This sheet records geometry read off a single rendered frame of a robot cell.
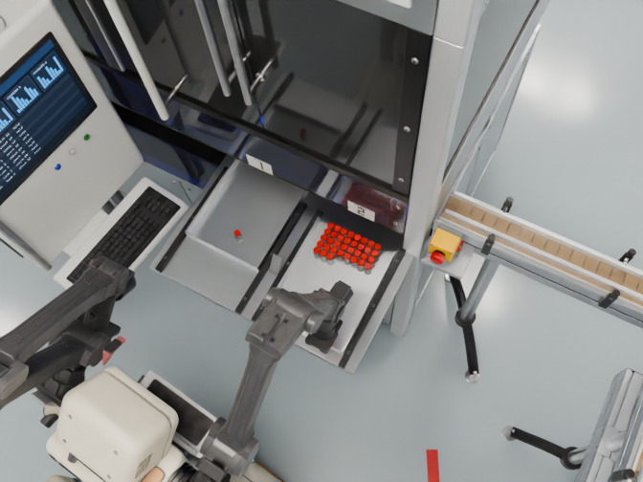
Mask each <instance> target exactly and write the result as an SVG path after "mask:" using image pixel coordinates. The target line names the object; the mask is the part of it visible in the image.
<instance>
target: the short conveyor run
mask: <svg viewBox="0 0 643 482"><path fill-rule="evenodd" d="M513 201H514V199H513V198H512V197H507V198H506V200H505V201H504V203H503V206H502V208H501V209H498V208H494V207H492V206H490V205H487V204H485V203H483V202H480V201H479V200H477V199H474V198H472V197H470V196H467V195H465V194H463V193H460V192H458V191H456V190H453V192H452V194H451V196H450V198H449V200H448V201H447V203H446V205H445V207H444V208H443V210H442V212H441V214H440V216H439V218H438V220H437V221H439V222H442V223H444V224H446V225H448V226H451V227H453V228H455V229H457V230H461V231H463V232H464V234H463V237H462V240H463V242H464V243H466V244H468V245H470V246H472V247H475V248H476V250H475V253H476V254H478V255H481V256H483V257H485V258H487V259H489V260H492V261H494V262H496V263H498V264H500V265H502V266H504V267H506V268H508V269H511V270H513V271H515V272H517V273H519V274H523V275H525V276H527V277H529V278H532V279H534V280H536V281H538V282H540V283H542V284H544V285H546V286H548V287H551V288H553V289H555V290H557V291H559V292H562V293H564V294H566V295H568V296H572V297H574V298H576V299H578V300H580V301H583V302H585V303H586V304H588V305H591V306H593V307H595V308H597V309H599V310H602V311H604V312H606V313H608V314H610V315H613V316H615V317H617V318H620V319H623V320H625V321H626V322H628V323H631V324H633V325H635V326H637V327H639V328H642V329H643V271H641V270H638V269H636V268H635V267H632V266H630V265H628V263H629V262H630V261H631V260H632V259H633V257H634V256H635V255H636V250H635V249H629V250H628V252H625V253H624V254H623V255H622V256H621V257H620V258H619V259H618V260H616V259H614V258H611V257H609V256H607V255H604V254H602V253H600V252H597V251H595V250H592V249H590V248H588V247H585V246H583V245H581V244H579V243H576V242H574V241H572V240H569V239H567V238H565V237H562V236H561V235H559V234H556V233H554V232H552V231H549V230H546V229H543V228H541V227H539V226H536V225H534V224H532V223H529V222H527V221H525V220H522V219H520V218H519V217H517V216H514V215H512V214H510V213H509V210H510V208H511V207H512V205H513V204H512V203H513ZM469 215H470V216H469ZM569 259H570V260H569Z"/></svg>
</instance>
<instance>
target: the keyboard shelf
mask: <svg viewBox="0 0 643 482"><path fill-rule="evenodd" d="M149 186H151V187H152V188H154V189H155V190H157V191H158V192H160V193H161V194H163V195H164V196H166V197H167V198H168V199H169V200H171V201H173V202H174V203H176V204H177V205H179V206H180V207H181V208H180V209H179V210H178V211H177V212H176V214H175V215H174V216H173V217H172V218H171V219H170V220H169V222H168V223H167V224H166V225H165V226H164V228H163V229H162V230H161V231H160V232H159V233H158V234H157V236H156V237H155V238H154V239H153V240H152V241H151V242H150V244H149V245H148V246H147V247H146V248H145V249H144V251H143V252H142V253H141V254H140V255H139V256H138V258H137V259H136V260H135V261H134V262H133V263H132V265H131V266H130V267H129V268H128V269H130V270H131V271H133V272H134V271H135V270H136V269H137V268H138V266H139V265H140V264H141V263H142V262H143V261H144V259H145V258H146V257H147V256H148V255H149V253H150V252H151V251H152V250H153V249H154V248H155V246H156V245H157V244H158V243H159V242H160V241H161V240H162V238H163V237H164V236H165V235H166V234H167V232H168V231H169V230H170V229H171V228H172V227H173V225H174V224H175V223H176V222H177V221H178V220H179V218H180V217H181V216H182V215H183V214H184V213H185V212H186V210H187V209H188V204H187V203H185V202H184V201H182V200H181V199H179V198H178V197H176V196H175V195H173V194H171V193H170V192H168V191H167V190H165V189H164V188H162V187H161V186H159V185H157V184H156V183H154V182H152V181H151V180H149V179H148V178H146V177H143V178H142V179H141V180H140V181H139V182H138V183H137V184H136V186H135V187H134V188H133V189H132V190H131V191H130V192H129V193H128V194H127V195H126V197H125V198H124V199H123V200H122V201H121V202H120V203H119V204H118V205H117V207H116V208H115V209H114V210H113V211H112V212H111V213H110V214H109V215H108V214H106V213H105V212H103V211H102V210H99V211H98V212H97V213H96V214H95V215H94V216H93V217H92V219H91V220H90V221H89V222H88V223H87V224H86V225H85V226H84V227H83V228H82V229H81V231H80V232H79V233H78V234H77V235H76V236H75V237H74V238H73V239H72V240H71V242H70V243H69V244H68V245H67V246H66V247H65V248H64V249H63V251H64V252H65V253H67V254H68V255H69V256H71V257H70V258H69V260H68V261H67V262H66V263H65V264H64V265H63V266H62V267H61V268H60V269H59V271H58V272H57V273H56V274H55V275H54V281H55V282H57V283H58V284H59V285H61V286H62V287H63V288H65V289H66V290H67V289H68V288H69V287H71V286H72V285H73V283H71V282H70V281H69V280H67V279H66V277H67V276H68V275H69V274H70V273H71V272H72V270H73V269H74V268H75V267H76V266H77V265H78V264H79V263H80V261H81V260H82V259H83V258H84V257H85V256H86V255H87V254H88V253H89V251H91V250H92V249H93V248H94V247H95V246H96V245H97V244H98V242H99V241H100V240H101V239H102V237H103V236H104V235H105V234H106V233H107V232H108V231H109V230H110V229H111V228H112V227H113V226H114V225H115V223H116V222H117V221H118V220H119V219H120V218H121V217H122V216H123V214H124V213H125V212H126V211H127V210H128V209H129V208H130V207H131V206H132V204H133V203H134V202H135V201H136V200H137V199H138V198H139V197H140V196H141V194H142V193H143V192H144V191H145V190H146V189H147V188H148V187H149Z"/></svg>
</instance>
